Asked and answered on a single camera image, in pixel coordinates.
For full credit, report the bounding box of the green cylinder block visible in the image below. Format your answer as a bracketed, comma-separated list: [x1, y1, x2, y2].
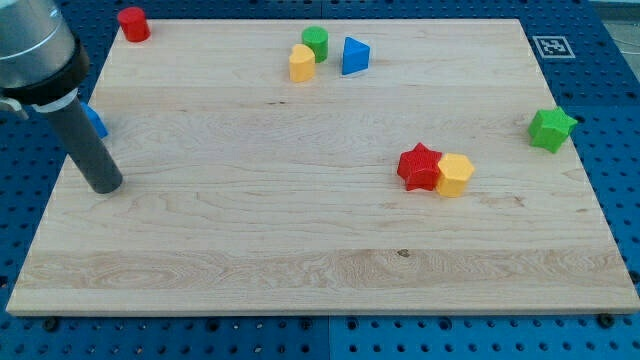
[301, 26, 329, 63]

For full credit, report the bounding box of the yellow hexagon block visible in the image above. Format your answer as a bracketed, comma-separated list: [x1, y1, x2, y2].
[436, 153, 475, 198]

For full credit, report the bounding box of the yellow heart block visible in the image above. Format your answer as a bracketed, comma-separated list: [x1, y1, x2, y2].
[289, 44, 315, 82]

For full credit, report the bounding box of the green star block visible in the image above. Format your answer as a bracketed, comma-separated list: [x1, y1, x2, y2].
[527, 107, 578, 153]

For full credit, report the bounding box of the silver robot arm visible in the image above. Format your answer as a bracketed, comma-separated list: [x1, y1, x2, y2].
[1, 0, 90, 118]

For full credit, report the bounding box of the blue triangle block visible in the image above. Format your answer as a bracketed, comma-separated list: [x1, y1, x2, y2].
[341, 36, 371, 76]

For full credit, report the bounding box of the blue block behind rod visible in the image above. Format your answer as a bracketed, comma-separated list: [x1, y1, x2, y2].
[81, 102, 109, 139]

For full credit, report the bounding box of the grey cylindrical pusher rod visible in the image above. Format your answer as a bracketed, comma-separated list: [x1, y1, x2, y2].
[45, 96, 123, 194]

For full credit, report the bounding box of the white fiducial marker tag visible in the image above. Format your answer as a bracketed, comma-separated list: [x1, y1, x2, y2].
[533, 35, 575, 59]

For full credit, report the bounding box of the red star block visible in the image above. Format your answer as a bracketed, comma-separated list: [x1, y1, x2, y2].
[397, 143, 442, 191]

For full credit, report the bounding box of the red cylinder block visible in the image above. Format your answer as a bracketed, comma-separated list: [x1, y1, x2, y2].
[117, 6, 151, 42]

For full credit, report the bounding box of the wooden board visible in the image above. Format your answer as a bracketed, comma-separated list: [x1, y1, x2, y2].
[7, 19, 639, 317]

